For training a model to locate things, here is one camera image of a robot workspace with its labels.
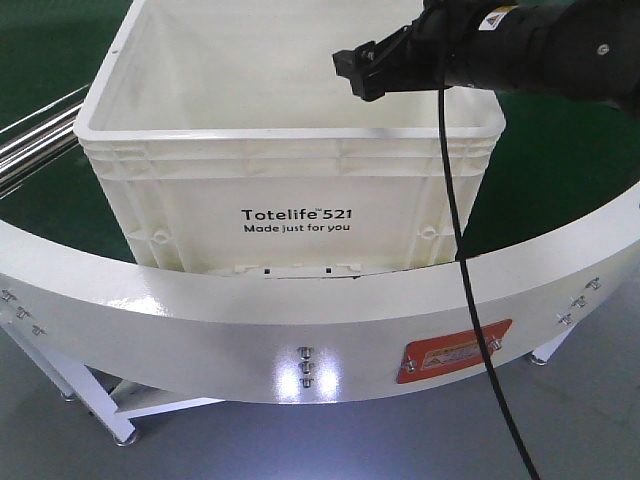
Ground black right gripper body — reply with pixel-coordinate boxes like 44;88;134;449
374;1;480;93

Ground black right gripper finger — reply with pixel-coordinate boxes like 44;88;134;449
350;63;400;102
332;41;383;78

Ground white plastic tote box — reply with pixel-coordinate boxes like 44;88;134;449
74;1;506;277

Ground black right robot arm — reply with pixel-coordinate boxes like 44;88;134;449
332;1;639;119

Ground white curved conveyor rim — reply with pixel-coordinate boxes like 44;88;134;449
1;188;639;403

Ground orange warning label plate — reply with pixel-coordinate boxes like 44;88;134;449
396;329;484;384

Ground steel roller bars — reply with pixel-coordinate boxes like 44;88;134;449
1;84;89;197

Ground black cable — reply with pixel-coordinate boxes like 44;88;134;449
436;79;542;480

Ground white conveyor support frame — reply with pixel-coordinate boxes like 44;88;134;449
1;318;217;447

